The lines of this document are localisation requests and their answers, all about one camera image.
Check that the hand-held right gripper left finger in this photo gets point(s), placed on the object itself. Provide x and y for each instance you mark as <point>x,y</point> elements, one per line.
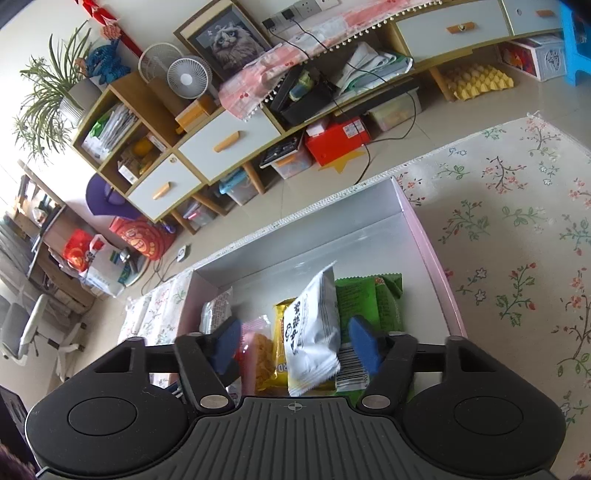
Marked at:
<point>226,345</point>

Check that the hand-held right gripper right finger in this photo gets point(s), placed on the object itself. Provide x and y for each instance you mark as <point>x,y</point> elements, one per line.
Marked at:
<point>364,345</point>

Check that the silver white snack packet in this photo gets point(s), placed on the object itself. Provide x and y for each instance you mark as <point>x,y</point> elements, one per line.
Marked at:
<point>216,311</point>

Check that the green snack packet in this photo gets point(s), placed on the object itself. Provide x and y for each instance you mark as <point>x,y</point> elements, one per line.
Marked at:
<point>383,304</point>

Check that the white snack packet black print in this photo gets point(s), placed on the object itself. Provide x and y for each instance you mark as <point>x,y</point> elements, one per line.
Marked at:
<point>314,332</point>

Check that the yellow snack packet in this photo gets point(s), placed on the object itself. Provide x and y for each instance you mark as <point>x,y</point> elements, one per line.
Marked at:
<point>279,341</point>

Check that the pink cardboard box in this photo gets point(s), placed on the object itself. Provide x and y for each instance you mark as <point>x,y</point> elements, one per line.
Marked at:
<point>323,240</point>

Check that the white adaptor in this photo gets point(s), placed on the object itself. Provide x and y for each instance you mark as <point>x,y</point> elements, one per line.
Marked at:
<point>183,254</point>

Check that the red printed bag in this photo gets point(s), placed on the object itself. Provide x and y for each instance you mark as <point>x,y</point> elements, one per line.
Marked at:
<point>141,237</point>

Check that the red and white bag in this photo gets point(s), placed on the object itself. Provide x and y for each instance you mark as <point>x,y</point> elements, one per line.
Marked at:
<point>94,263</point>

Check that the clear storage bin blue lid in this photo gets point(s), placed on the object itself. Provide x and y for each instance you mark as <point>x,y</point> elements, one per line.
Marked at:
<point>238,187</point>

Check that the yellow star sticker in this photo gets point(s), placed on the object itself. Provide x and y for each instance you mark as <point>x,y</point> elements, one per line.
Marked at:
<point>344,162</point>

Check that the purple hat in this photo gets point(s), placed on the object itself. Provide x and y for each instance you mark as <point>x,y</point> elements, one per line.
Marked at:
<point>108,198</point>

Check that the black tablet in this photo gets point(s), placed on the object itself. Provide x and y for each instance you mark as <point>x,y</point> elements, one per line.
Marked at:
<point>281,153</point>

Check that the small white box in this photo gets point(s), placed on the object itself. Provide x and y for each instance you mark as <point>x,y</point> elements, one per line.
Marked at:
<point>127,170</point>

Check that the white chair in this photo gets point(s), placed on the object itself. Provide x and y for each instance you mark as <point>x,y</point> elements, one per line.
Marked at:
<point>23,332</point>

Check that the red box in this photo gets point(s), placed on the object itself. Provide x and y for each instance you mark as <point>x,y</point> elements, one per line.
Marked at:
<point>337,141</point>

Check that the wooden desk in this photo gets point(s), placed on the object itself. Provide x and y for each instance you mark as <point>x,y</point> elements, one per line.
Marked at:
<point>41,240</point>

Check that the yellow fruit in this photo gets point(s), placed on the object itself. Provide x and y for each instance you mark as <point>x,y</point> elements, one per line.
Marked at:
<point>143,147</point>

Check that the wooden cabinet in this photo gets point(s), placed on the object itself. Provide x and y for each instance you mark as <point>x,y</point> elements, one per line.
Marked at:
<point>258,124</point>

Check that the yellow box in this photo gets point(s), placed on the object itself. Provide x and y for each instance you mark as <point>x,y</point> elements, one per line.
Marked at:
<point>196,117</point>

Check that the stack of documents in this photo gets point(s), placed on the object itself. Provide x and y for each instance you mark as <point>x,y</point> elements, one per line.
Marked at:
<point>111,131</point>

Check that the black bin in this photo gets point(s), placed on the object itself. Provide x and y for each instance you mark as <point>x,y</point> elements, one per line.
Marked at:
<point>300,99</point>

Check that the white desk fan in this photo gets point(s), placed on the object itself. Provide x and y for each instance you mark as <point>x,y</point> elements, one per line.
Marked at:
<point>189,76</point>

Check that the yellow egg tray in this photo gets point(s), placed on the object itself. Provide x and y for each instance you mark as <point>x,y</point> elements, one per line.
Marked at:
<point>478,82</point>

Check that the white fan guard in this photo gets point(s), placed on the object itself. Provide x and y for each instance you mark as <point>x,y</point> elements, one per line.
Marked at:
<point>154,57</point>

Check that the framed cat picture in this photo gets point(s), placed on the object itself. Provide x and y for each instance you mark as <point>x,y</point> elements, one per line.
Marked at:
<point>226,39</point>

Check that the potted plant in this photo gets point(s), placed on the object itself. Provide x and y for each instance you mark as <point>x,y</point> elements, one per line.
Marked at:
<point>51,92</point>

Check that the pink patterned cloth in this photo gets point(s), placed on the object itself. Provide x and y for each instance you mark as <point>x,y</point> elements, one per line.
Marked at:
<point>341,23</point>

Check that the white printed box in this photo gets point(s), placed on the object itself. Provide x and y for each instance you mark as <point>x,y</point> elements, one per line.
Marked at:
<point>533,57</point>

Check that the red hanging ornament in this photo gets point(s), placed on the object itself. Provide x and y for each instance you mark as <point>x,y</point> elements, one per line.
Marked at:
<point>104,18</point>

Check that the blue plastic stool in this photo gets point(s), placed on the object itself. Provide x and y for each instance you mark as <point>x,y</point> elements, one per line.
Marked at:
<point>577,41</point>

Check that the wall power sockets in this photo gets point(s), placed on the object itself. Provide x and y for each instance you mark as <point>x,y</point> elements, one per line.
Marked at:
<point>304,7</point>

